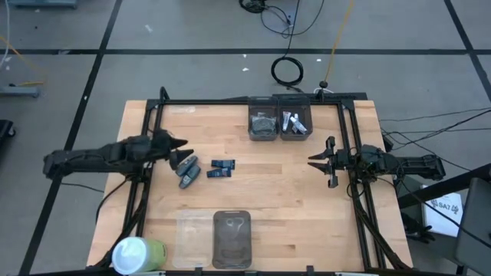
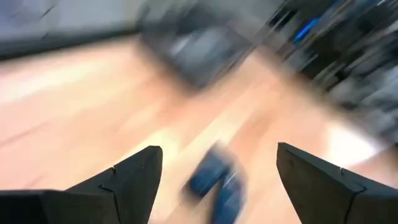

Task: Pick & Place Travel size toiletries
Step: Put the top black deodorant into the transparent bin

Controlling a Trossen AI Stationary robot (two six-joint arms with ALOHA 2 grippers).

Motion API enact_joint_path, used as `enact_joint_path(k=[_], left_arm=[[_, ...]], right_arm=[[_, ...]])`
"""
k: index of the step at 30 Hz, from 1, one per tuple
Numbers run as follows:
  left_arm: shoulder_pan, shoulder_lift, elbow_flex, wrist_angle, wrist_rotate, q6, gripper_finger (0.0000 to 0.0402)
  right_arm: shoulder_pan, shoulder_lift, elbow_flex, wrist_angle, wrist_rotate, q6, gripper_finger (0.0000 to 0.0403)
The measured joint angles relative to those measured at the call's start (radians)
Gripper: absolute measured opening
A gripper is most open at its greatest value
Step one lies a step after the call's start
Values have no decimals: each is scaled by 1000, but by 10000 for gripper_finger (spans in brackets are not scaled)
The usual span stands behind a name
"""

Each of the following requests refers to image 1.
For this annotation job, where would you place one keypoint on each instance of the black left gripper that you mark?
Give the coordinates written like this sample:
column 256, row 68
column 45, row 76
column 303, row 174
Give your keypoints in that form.
column 160, row 145

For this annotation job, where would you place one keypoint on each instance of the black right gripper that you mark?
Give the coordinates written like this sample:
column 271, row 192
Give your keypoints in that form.
column 345, row 163

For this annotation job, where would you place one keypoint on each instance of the dark shave cream tube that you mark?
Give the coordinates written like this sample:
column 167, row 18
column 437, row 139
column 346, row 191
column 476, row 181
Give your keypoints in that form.
column 223, row 164

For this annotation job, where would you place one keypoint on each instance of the white toothpaste tube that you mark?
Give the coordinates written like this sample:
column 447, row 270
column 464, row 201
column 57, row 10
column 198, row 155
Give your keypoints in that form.
column 295, row 115

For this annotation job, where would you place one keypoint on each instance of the grey round bagged parts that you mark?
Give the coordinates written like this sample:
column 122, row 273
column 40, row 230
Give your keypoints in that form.
column 258, row 126

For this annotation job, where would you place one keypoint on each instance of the grey plastic tray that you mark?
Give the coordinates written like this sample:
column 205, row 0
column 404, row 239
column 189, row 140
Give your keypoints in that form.
column 232, row 239

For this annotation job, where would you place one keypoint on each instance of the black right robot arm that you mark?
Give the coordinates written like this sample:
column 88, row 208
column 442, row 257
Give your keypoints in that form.
column 414, row 166

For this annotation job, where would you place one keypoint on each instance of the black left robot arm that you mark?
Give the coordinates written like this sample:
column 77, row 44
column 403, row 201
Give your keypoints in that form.
column 84, row 159

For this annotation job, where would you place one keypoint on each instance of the grey blue deodorant stick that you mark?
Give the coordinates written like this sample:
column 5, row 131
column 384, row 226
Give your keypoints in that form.
column 190, row 177
column 188, row 165

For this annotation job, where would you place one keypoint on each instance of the grey plastic bin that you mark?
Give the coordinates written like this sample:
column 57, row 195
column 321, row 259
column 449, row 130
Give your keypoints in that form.
column 263, row 137
column 308, row 115

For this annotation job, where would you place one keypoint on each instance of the small dark blue packets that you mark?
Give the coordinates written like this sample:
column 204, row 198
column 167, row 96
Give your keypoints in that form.
column 219, row 173

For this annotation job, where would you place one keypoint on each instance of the clear plastic tray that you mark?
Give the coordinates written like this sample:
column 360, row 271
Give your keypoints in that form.
column 193, row 237

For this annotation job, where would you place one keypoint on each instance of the green wipes canister white lid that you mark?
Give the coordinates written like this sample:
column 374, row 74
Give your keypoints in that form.
column 138, row 255

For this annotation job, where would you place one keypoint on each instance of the black slanted support pole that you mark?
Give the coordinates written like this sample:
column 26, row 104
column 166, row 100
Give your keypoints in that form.
column 441, row 188

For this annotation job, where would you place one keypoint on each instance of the white printed cardboard box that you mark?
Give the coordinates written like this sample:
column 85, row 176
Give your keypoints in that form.
column 441, row 209

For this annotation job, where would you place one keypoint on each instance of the grey blue cart base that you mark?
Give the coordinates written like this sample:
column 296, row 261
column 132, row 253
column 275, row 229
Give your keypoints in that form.
column 42, row 3
column 19, row 91

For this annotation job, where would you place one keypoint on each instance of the dark grey chair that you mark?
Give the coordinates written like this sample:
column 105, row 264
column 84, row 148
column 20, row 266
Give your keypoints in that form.
column 475, row 226

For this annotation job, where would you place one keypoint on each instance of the black caster foot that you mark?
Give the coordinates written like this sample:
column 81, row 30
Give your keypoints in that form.
column 5, row 130

